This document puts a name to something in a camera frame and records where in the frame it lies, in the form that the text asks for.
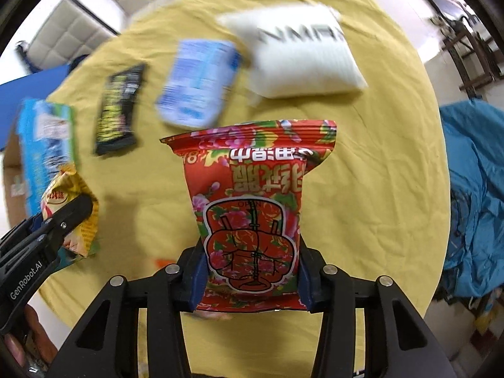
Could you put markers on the teal blue cloth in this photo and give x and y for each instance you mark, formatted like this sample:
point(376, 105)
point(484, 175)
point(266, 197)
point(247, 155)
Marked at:
point(473, 132)

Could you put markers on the yellow tablecloth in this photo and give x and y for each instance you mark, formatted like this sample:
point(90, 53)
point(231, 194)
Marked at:
point(379, 204)

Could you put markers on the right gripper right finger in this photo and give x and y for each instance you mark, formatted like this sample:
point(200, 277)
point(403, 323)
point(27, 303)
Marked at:
point(398, 342)

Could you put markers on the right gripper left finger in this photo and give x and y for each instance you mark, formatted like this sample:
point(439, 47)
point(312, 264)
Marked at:
point(104, 341)

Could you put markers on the white quilted seat cushion left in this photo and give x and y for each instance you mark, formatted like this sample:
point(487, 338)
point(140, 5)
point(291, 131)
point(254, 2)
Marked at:
point(70, 31)

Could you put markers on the blue tissue pack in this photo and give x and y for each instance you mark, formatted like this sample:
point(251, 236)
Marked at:
point(195, 91)

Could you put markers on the dark wooden chair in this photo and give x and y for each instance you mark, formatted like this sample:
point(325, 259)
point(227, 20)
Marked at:
point(474, 52)

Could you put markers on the blue foam mat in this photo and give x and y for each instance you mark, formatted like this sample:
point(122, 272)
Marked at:
point(37, 85)

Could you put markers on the black shoe wipes pack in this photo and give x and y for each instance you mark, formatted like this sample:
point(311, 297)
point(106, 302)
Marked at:
point(114, 122)

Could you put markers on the cardboard box blue print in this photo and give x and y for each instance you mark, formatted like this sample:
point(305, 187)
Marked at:
point(40, 141)

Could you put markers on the white NMAX pillow pack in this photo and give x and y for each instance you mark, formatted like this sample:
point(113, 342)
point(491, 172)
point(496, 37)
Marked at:
point(295, 49)

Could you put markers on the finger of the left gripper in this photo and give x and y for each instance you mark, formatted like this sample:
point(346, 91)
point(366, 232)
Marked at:
point(52, 231)

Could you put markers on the yellow snack bag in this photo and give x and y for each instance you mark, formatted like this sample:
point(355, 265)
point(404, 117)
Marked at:
point(63, 188)

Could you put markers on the person hand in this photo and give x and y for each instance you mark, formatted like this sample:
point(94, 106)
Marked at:
point(45, 346)

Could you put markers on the red floral snack bag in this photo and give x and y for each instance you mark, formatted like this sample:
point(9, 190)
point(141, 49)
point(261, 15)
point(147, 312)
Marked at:
point(245, 185)

